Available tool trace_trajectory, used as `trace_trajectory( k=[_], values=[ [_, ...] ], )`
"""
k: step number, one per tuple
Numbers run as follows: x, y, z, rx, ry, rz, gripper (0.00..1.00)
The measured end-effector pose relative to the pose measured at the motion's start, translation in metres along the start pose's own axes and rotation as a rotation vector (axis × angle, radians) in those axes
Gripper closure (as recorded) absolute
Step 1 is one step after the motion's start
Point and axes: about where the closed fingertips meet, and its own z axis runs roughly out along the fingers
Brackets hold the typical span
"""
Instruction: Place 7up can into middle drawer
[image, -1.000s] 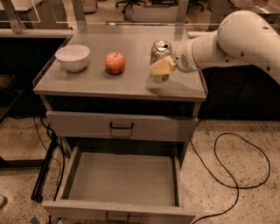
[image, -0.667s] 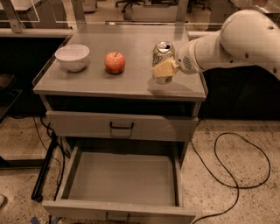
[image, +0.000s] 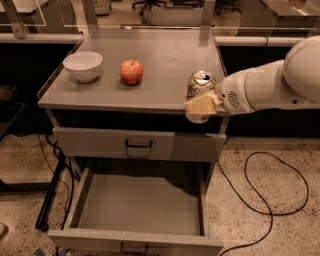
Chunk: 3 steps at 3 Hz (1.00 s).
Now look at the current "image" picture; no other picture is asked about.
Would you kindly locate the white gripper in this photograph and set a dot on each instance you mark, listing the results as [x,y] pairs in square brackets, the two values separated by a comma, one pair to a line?
[231,93]

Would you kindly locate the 7up can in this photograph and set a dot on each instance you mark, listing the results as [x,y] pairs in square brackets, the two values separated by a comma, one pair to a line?
[199,83]

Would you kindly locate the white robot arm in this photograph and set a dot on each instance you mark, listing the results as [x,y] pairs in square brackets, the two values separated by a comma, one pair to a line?
[289,84]

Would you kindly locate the grey drawer cabinet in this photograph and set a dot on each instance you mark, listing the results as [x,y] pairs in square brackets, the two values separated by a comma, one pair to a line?
[168,57]

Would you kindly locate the closed upper grey drawer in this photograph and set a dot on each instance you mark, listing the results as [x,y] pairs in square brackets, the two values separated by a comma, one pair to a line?
[154,145]

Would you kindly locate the open middle grey drawer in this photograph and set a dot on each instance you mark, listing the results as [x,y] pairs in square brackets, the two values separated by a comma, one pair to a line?
[160,213]

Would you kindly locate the red apple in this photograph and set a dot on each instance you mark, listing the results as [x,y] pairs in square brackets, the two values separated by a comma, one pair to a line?
[131,72]

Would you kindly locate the black office chair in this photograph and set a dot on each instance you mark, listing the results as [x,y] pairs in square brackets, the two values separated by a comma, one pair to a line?
[149,4]

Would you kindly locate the white ceramic bowl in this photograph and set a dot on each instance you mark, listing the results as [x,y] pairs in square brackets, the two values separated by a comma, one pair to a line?
[84,66]

